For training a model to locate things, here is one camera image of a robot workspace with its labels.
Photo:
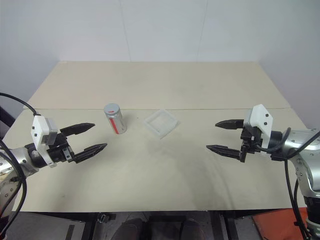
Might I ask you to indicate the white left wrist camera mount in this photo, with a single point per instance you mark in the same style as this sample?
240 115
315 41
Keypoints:
40 130

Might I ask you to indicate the orange floor mat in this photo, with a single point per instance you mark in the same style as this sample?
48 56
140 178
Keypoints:
277 223

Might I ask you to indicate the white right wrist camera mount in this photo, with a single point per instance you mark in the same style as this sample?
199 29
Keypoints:
261 117

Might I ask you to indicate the clear square plastic tray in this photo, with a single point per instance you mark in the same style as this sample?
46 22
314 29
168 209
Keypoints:
161 123

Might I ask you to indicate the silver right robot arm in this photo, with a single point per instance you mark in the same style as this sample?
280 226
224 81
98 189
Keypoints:
303 147

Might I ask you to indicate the grey lid of clear container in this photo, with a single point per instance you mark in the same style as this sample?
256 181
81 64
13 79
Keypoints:
112 110

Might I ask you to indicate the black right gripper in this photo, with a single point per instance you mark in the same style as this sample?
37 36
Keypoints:
251 142

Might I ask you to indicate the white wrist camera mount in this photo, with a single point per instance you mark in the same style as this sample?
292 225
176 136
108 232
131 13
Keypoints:
261 117
40 130

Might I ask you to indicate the black table frame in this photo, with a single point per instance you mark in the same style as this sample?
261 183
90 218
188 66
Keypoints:
217 225

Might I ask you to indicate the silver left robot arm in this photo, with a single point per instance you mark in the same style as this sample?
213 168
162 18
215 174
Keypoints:
22 162

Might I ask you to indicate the black slanted stand leg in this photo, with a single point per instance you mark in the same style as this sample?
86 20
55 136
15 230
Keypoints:
6 120

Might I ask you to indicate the silver red can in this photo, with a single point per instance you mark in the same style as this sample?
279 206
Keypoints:
118 123

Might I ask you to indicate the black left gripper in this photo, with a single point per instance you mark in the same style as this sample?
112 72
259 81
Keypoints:
60 152

